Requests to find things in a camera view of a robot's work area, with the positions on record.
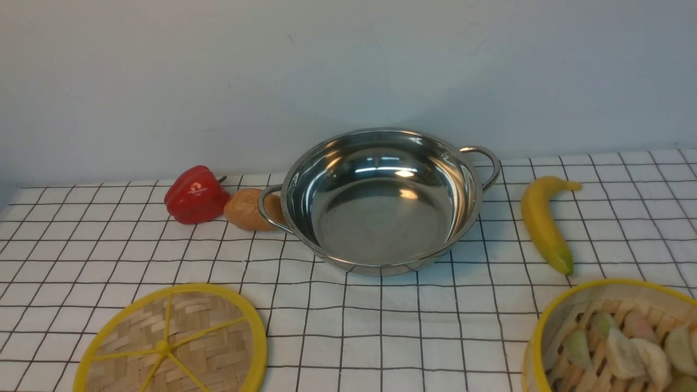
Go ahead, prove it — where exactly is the woven bamboo steamer lid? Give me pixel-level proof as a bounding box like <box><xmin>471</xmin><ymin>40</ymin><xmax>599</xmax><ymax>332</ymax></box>
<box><xmin>73</xmin><ymin>283</ymin><xmax>268</xmax><ymax>391</ymax></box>

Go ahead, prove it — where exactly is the bamboo steamer basket yellow rim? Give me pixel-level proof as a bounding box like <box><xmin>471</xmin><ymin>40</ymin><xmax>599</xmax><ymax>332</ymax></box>
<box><xmin>521</xmin><ymin>279</ymin><xmax>696</xmax><ymax>391</ymax></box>

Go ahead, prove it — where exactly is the brown potato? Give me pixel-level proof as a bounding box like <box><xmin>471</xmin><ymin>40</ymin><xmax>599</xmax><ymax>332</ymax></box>
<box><xmin>223</xmin><ymin>188</ymin><xmax>286</xmax><ymax>231</ymax></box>

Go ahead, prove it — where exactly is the red bell pepper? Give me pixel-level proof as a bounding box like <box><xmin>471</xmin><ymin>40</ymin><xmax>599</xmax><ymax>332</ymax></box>
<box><xmin>163</xmin><ymin>166</ymin><xmax>230</xmax><ymax>225</ymax></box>

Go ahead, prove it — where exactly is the yellow banana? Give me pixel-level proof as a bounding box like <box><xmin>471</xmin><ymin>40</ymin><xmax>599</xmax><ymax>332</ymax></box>
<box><xmin>521</xmin><ymin>176</ymin><xmax>582</xmax><ymax>276</ymax></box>

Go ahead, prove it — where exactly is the green dumpling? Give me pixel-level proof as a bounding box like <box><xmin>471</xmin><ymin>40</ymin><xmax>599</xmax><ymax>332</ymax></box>
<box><xmin>563</xmin><ymin>328</ymin><xmax>594</xmax><ymax>371</ymax></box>

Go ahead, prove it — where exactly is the white checkered tablecloth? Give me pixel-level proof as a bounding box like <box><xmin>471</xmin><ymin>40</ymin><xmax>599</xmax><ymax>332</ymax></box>
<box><xmin>1</xmin><ymin>148</ymin><xmax>696</xmax><ymax>391</ymax></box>

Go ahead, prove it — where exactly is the pink dumpling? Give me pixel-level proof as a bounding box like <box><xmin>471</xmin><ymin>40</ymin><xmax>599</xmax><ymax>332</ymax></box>
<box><xmin>624</xmin><ymin>309</ymin><xmax>659</xmax><ymax>345</ymax></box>

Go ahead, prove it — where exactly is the white dumpling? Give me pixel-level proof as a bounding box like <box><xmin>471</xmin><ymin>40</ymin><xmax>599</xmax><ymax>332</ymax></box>
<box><xmin>606</xmin><ymin>328</ymin><xmax>672</xmax><ymax>390</ymax></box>

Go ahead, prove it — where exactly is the stainless steel two-handled pot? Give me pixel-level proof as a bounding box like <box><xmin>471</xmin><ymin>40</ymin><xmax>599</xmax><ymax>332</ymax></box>
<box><xmin>258</xmin><ymin>127</ymin><xmax>502</xmax><ymax>277</ymax></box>

